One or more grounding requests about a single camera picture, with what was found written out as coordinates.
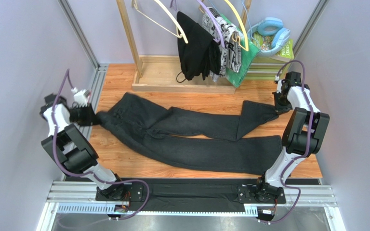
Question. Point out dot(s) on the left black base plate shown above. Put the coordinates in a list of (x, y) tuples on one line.
[(133, 192)]

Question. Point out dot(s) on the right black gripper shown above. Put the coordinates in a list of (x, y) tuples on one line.
[(281, 104)]

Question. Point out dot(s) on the green book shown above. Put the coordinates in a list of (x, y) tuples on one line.
[(282, 51)]

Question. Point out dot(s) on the green tote bag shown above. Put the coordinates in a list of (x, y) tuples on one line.
[(248, 52)]

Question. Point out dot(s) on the purple plastic hanger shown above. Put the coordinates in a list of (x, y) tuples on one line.
[(219, 36)]

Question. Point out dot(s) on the black hanging garment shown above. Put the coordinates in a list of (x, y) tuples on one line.
[(201, 55)]

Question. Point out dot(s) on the cream plastic hanger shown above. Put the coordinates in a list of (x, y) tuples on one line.
[(156, 12)]

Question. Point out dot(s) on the green wooden drawer box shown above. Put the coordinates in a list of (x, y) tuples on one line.
[(263, 68)]

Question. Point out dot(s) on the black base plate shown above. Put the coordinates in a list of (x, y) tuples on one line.
[(133, 192), (251, 194)]

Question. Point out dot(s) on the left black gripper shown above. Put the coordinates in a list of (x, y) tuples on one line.
[(92, 118)]

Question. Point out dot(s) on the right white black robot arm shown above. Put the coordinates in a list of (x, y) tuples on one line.
[(302, 137)]

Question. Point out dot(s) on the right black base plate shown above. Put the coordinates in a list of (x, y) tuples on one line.
[(251, 194)]

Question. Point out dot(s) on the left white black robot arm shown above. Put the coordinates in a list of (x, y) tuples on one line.
[(69, 148)]

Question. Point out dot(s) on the light blue headphones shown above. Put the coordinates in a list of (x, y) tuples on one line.
[(269, 35)]

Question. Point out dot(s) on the black denim trousers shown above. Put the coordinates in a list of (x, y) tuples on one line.
[(194, 140)]

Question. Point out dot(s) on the wooden clothes rack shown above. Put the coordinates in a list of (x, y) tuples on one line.
[(156, 72)]

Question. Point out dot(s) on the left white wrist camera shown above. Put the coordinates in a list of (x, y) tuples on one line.
[(80, 97)]

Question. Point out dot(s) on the aluminium frame rail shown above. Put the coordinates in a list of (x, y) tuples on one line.
[(85, 192)]

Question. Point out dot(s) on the black white patterned garment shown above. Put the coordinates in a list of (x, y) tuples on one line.
[(230, 55)]

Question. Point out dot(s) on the black cloth strip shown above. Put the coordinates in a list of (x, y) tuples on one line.
[(162, 204)]

